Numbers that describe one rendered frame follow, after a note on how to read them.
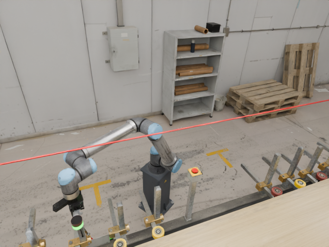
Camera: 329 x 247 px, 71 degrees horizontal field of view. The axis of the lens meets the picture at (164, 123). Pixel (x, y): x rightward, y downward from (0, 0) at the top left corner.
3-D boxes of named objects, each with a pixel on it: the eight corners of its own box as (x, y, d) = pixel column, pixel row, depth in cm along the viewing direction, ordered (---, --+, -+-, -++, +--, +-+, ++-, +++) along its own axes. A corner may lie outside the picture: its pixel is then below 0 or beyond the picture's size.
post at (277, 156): (259, 193, 205) (275, 152, 179) (262, 192, 206) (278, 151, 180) (262, 196, 202) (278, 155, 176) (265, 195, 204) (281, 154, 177)
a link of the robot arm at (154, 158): (156, 154, 244) (156, 140, 235) (169, 160, 236) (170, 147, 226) (146, 161, 234) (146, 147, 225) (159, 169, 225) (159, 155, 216)
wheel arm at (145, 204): (138, 193, 186) (138, 189, 183) (142, 192, 187) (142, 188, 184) (156, 243, 152) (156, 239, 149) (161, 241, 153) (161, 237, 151)
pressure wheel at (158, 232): (150, 244, 153) (150, 234, 146) (154, 233, 159) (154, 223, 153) (161, 248, 150) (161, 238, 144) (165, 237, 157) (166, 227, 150)
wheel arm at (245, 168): (240, 166, 219) (241, 163, 216) (243, 165, 220) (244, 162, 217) (273, 202, 185) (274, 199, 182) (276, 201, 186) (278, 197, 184)
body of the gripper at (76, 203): (84, 209, 139) (81, 196, 132) (69, 214, 136) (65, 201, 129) (83, 200, 145) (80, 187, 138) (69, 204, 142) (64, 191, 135)
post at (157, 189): (153, 229, 173) (154, 185, 147) (157, 228, 174) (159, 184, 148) (154, 234, 171) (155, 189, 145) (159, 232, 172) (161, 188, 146)
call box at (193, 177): (186, 177, 157) (187, 168, 153) (195, 174, 160) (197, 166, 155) (191, 184, 152) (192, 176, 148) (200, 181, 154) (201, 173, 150)
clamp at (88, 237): (69, 244, 148) (68, 240, 145) (91, 237, 152) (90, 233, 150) (70, 253, 144) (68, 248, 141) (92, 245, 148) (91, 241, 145)
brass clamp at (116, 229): (108, 231, 157) (107, 227, 154) (128, 225, 161) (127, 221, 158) (110, 239, 152) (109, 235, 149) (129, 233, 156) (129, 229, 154)
